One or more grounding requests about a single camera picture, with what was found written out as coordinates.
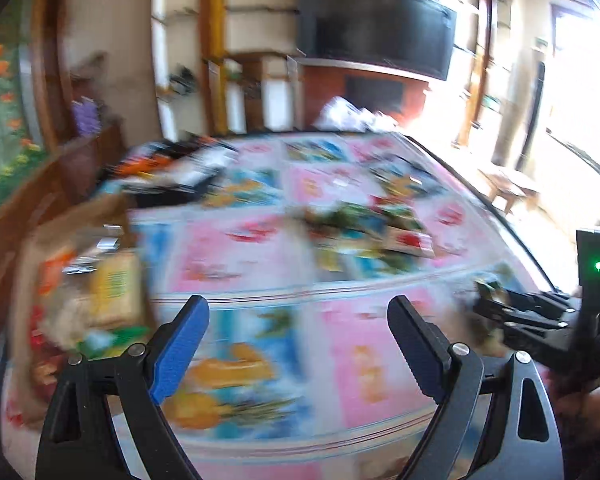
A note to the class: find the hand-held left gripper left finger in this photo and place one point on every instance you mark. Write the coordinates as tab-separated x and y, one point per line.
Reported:
180	355

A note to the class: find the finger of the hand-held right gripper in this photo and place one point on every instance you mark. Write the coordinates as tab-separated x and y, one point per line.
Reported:
530	304
540	331

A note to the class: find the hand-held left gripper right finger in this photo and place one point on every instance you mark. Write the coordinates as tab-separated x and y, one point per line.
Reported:
422	357

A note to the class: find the small green snack packet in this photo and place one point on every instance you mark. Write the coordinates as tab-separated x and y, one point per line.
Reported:
490	291

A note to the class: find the brown cardboard box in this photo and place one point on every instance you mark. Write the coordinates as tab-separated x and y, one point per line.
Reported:
25	280

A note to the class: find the tan red-label snack packet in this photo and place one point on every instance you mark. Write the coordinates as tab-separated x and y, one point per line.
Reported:
411	243

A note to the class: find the colourful printed tablecloth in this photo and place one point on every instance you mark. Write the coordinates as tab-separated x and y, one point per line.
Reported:
290	320

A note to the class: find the low wooden stool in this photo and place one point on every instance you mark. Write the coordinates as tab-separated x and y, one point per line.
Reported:
510	185

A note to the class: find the round silver foil packet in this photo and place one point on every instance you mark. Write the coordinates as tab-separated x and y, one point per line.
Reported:
95	250

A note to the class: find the orange snack packet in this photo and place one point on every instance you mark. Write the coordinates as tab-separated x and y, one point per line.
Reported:
57	272

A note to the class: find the green wrapped snack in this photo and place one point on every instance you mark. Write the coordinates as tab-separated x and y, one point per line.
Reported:
352	216

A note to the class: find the tall black panel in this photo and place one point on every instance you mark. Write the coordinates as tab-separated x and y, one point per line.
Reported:
532	110

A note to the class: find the brown wooden side cabinet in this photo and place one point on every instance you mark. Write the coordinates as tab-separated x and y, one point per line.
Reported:
65	170

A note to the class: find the small white plastic bag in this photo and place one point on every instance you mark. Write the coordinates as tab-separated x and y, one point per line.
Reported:
384	120

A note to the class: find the red television cabinet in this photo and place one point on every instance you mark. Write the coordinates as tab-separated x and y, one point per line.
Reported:
370	95

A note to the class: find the dark bag on shelf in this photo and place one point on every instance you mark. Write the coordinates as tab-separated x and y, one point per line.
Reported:
182	80

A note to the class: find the floral picture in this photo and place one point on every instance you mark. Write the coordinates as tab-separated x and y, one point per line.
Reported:
2	135

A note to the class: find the black flat television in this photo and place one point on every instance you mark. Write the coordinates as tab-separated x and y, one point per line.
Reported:
375	25

